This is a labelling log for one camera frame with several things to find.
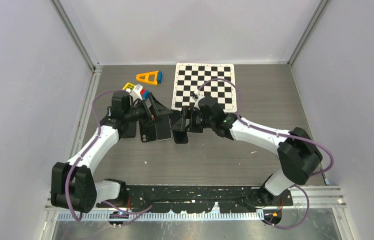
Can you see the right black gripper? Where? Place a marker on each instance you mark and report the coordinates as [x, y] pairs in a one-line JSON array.
[[188, 112]]

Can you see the black white checkerboard mat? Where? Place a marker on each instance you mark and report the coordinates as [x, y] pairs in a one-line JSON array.
[[214, 80]]

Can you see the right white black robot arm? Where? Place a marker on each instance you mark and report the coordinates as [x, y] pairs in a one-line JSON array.
[[297, 153]]

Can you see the orange triangle toy block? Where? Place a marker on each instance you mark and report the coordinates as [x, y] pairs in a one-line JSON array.
[[152, 78]]

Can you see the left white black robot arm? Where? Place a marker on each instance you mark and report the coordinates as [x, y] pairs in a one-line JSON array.
[[72, 183]]

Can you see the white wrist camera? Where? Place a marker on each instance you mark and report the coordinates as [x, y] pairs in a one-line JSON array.
[[197, 95], [137, 93]]

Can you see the yellow red blue toy block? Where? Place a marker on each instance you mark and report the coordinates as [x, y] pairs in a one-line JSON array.
[[128, 86]]

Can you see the black phone on table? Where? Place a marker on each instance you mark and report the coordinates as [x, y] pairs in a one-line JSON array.
[[129, 129]]

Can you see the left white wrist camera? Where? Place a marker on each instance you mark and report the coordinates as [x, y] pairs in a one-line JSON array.
[[137, 93]]

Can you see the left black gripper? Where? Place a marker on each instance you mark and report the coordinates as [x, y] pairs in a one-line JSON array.
[[157, 109]]

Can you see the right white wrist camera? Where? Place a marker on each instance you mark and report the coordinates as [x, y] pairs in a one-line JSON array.
[[197, 95]]

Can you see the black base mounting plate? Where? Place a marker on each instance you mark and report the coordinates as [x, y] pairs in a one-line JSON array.
[[195, 199]]

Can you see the white edged bare phone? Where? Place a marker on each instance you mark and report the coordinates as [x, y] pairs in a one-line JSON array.
[[163, 131]]

